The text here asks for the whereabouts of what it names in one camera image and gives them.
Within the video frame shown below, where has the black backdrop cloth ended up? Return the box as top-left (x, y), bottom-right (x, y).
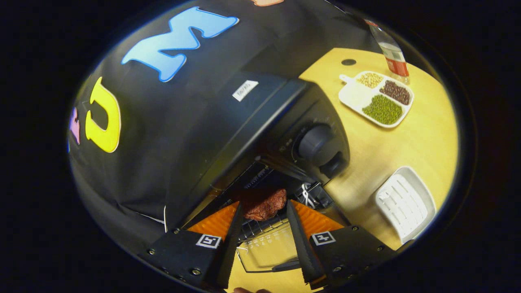
top-left (67, 0), bottom-right (383, 253)

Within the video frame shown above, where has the white string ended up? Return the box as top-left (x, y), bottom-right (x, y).
top-left (300, 183), bottom-right (317, 209)

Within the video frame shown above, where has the white ribbed tray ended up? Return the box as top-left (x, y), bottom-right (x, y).
top-left (375, 166), bottom-right (436, 245)

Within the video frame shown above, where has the white divided dish of beans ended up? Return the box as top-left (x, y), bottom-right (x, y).
top-left (339, 71), bottom-right (415, 129)

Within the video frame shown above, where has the brown meat steak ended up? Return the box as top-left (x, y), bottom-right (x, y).
top-left (240, 188), bottom-right (288, 222)

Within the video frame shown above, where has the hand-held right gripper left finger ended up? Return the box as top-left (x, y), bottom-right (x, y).
top-left (144, 201), bottom-right (245, 289)

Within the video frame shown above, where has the black electric oven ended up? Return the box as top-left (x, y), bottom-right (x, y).
top-left (165, 71), bottom-right (351, 273)

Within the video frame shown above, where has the clear plastic bottle red label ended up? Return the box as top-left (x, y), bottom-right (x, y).
top-left (364, 19), bottom-right (411, 85)

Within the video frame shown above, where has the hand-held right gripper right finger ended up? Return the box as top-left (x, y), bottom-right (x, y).
top-left (286, 199), bottom-right (397, 290)

